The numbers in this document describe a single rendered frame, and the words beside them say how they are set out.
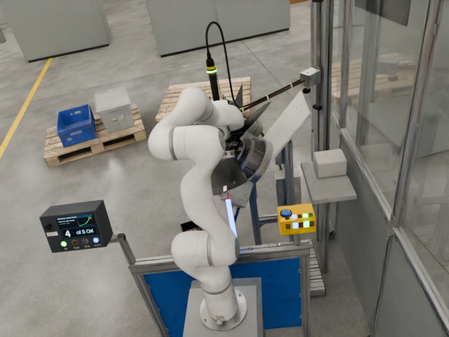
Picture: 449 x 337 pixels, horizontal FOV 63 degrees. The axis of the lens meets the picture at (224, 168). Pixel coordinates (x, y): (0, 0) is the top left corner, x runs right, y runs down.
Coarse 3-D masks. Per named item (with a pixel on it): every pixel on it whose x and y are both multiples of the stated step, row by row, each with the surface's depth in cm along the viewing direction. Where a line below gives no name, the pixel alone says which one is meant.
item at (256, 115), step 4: (268, 104) 180; (260, 108) 173; (264, 108) 181; (256, 112) 175; (260, 112) 182; (252, 116) 178; (256, 116) 183; (248, 120) 180; (252, 120) 185; (244, 124) 183; (248, 124) 187; (252, 124) 190; (240, 128) 186; (244, 128) 189; (248, 128) 192; (232, 132) 185; (236, 132) 188
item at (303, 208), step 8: (280, 208) 171; (288, 208) 170; (296, 208) 169; (304, 208) 168; (312, 208) 168; (280, 216) 166; (280, 224) 165; (280, 232) 170; (288, 232) 167; (296, 232) 168; (304, 232) 168
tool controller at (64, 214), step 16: (48, 208) 169; (64, 208) 166; (80, 208) 164; (96, 208) 162; (48, 224) 162; (64, 224) 162; (80, 224) 162; (96, 224) 162; (48, 240) 166; (64, 240) 166; (80, 240) 165
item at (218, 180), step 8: (224, 160) 187; (232, 160) 186; (216, 168) 185; (224, 168) 183; (232, 168) 182; (240, 168) 180; (216, 176) 181; (224, 176) 179; (232, 176) 178; (240, 176) 176; (216, 184) 178; (224, 184) 176; (232, 184) 173; (240, 184) 171; (216, 192) 175
